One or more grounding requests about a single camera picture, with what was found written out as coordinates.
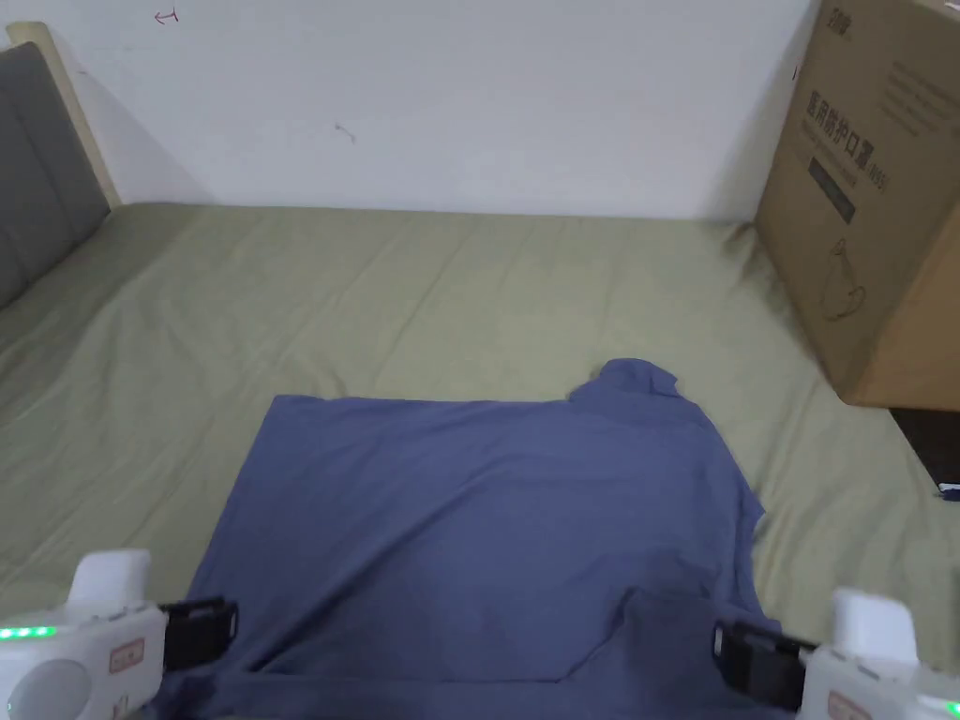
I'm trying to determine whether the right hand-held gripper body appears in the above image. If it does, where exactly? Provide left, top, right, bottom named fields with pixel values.
left=712, top=588, right=960, bottom=720

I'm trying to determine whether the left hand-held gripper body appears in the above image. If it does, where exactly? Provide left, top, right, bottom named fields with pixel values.
left=0, top=549, right=240, bottom=720

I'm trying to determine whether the dark blue shirt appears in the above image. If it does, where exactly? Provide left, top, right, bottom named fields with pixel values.
left=148, top=358, right=807, bottom=720

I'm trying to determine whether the bed with pale green sheet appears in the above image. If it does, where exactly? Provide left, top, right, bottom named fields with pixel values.
left=0, top=201, right=960, bottom=676

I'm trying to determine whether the brown cardboard carton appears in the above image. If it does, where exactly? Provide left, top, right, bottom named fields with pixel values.
left=753, top=0, right=960, bottom=413

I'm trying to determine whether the grey padded headboard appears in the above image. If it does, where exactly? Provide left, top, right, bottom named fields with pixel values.
left=0, top=22, right=123, bottom=310

